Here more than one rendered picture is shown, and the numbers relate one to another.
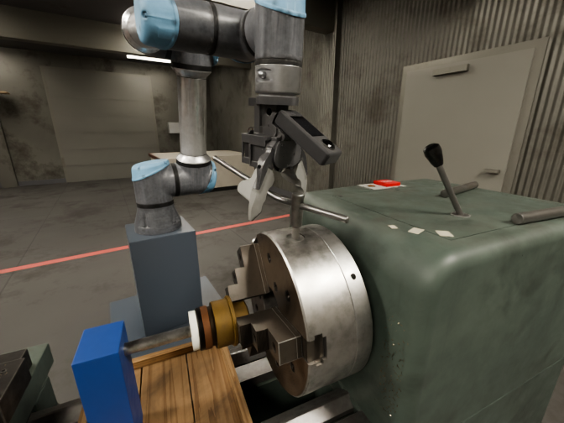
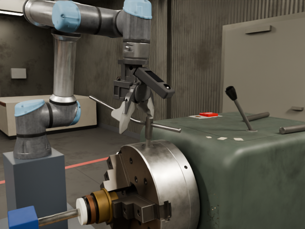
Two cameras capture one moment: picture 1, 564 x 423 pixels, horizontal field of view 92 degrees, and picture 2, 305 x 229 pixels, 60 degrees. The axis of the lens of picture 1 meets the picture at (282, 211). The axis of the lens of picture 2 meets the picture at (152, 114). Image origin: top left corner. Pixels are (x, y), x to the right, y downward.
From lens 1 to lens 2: 27 cm
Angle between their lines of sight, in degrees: 11
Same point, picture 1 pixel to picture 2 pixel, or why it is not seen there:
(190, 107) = (64, 61)
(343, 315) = (180, 190)
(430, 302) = (229, 176)
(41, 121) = not seen: outside the picture
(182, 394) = not seen: outside the picture
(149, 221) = (28, 147)
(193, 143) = (65, 87)
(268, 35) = (132, 28)
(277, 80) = (136, 51)
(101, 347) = (25, 218)
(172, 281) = (44, 197)
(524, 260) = (284, 153)
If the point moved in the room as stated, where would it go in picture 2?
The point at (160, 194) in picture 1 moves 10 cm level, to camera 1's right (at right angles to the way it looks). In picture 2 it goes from (37, 126) to (62, 125)
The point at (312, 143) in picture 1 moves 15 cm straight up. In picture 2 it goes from (158, 86) to (158, 26)
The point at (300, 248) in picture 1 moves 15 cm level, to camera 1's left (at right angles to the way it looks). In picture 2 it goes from (151, 151) to (96, 153)
